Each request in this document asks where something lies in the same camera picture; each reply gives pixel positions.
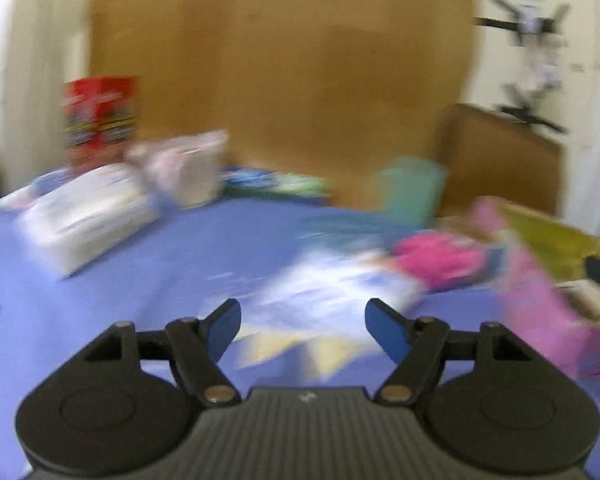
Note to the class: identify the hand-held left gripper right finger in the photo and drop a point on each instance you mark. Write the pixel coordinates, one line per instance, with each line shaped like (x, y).
(386, 326)

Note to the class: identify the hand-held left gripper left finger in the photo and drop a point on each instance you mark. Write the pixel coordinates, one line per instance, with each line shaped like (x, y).
(224, 326)

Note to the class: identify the white blue packet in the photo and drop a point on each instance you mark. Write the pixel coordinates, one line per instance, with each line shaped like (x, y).
(340, 287)

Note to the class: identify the pink packet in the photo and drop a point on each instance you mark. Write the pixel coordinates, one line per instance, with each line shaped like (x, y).
(437, 260)

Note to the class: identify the pink tin box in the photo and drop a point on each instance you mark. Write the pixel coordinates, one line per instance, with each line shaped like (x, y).
(540, 290)

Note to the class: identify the blue tablecloth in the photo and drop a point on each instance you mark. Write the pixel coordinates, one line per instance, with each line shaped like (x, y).
(170, 255)

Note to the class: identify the green plastic cup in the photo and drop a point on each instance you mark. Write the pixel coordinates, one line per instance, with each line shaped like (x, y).
(412, 190)

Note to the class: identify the toothpaste box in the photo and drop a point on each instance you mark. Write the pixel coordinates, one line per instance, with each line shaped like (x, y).
(275, 185)

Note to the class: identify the plastic-wrapped paper cups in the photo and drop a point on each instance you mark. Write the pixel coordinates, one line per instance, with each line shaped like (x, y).
(190, 170)

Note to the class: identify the white tissue pack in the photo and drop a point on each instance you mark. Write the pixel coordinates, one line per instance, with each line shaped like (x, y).
(87, 212)

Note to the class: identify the red snack box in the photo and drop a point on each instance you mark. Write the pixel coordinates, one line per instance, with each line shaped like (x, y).
(100, 120)

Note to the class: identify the wooden board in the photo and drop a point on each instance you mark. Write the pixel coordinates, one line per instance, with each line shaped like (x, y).
(290, 80)

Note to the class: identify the black wall bracket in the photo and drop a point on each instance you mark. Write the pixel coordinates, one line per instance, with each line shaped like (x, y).
(527, 25)

